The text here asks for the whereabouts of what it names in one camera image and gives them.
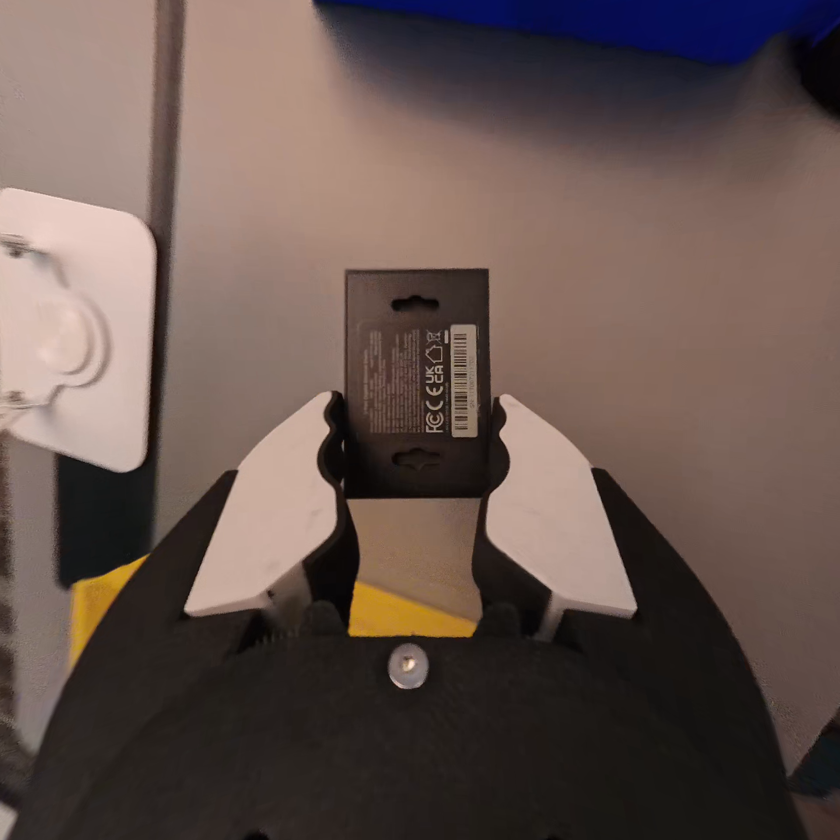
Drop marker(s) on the blue plastic bin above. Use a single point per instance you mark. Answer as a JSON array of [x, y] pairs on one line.
[[590, 18]]

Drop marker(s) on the small black product box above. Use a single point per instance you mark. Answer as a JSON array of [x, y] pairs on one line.
[[393, 367]]

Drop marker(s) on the white hook plate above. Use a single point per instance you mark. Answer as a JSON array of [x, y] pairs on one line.
[[124, 276]]

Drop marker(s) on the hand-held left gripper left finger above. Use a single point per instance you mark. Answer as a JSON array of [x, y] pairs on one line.
[[275, 511]]

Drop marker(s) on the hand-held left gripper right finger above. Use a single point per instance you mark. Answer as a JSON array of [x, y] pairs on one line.
[[557, 518]]

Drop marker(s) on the yellow plastic bin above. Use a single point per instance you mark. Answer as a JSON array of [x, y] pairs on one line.
[[407, 617]]

